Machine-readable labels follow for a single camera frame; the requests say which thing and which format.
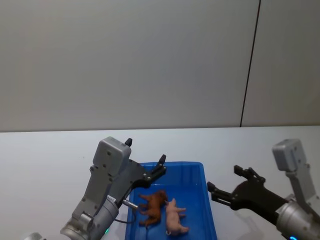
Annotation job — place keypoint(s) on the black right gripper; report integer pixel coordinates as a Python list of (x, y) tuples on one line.
[(252, 197)]

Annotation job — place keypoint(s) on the brown toy animal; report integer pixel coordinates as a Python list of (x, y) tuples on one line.
[(155, 205)]

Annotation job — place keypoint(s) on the pink toy pig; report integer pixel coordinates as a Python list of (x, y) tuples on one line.
[(173, 215)]

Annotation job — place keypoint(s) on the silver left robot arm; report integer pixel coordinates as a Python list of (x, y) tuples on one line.
[(110, 156)]

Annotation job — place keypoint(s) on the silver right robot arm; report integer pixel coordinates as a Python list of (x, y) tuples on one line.
[(290, 153)]

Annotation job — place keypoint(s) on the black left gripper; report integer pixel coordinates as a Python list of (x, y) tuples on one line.
[(130, 178)]

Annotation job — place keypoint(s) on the blue plastic tray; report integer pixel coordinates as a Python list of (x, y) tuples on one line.
[(200, 200)]

